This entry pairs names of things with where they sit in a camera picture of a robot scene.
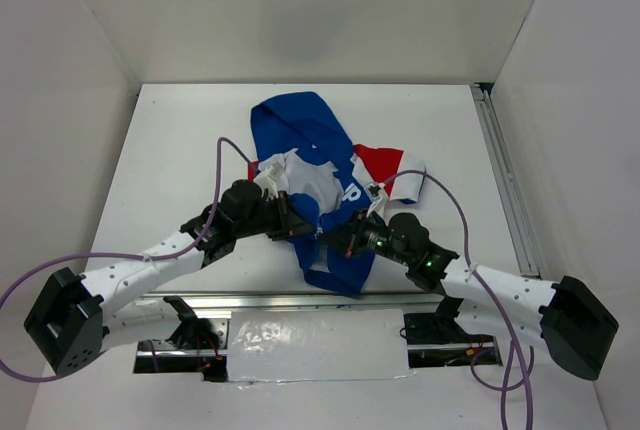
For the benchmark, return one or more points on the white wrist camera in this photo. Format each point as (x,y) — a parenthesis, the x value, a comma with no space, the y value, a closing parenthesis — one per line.
(270,180)
(379,198)

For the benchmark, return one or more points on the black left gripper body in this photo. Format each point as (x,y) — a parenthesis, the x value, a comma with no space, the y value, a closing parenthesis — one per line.
(275,219)

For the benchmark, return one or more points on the white foil covered panel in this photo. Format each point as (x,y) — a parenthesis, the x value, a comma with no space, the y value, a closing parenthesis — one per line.
(295,346)

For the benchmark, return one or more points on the aluminium side rail frame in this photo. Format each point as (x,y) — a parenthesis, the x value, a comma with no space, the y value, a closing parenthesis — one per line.
(528,253)

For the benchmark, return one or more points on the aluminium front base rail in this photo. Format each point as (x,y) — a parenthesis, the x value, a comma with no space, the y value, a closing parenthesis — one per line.
(218,301)

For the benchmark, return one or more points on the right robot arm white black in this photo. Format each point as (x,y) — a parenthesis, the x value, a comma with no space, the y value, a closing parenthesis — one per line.
(564,318)

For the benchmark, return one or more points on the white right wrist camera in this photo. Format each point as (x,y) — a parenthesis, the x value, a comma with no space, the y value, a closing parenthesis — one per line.
(379,198)

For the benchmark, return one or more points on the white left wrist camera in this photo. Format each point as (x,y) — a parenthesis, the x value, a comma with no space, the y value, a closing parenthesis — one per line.
(270,180)

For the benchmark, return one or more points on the blue white red jacket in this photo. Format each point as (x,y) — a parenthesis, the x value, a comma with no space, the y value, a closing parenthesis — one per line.
(326,176)

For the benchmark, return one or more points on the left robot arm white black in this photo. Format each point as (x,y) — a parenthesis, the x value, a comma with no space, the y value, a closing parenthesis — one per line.
(77,317)

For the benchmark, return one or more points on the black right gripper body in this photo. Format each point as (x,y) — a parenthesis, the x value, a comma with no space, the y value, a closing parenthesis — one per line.
(371,236)

